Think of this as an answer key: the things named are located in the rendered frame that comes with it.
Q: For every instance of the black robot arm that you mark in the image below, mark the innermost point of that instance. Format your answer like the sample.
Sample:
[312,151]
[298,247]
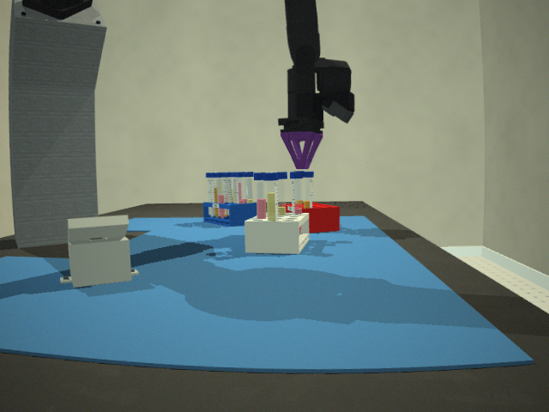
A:
[304,43]

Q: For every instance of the blue bench mat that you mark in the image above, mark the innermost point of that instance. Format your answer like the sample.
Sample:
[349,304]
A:
[352,301]

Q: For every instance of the red tube rack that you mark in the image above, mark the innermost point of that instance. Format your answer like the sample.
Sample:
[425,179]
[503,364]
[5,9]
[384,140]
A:
[322,217]

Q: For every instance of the test tube with blue cap and pink liquid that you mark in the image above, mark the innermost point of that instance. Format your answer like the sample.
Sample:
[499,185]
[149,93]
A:
[260,196]

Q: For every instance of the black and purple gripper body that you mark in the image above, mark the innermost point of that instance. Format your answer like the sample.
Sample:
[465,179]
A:
[299,124]

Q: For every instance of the white tube rack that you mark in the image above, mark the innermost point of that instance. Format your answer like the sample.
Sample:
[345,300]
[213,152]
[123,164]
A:
[282,236]

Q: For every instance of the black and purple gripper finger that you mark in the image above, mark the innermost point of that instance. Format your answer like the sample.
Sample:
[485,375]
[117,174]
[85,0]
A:
[317,139]
[287,137]

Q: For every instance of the white-capped tube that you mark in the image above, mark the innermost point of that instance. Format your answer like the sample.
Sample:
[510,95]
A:
[234,183]

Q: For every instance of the blue test tube rack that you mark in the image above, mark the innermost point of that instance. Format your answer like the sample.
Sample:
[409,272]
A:
[238,213]

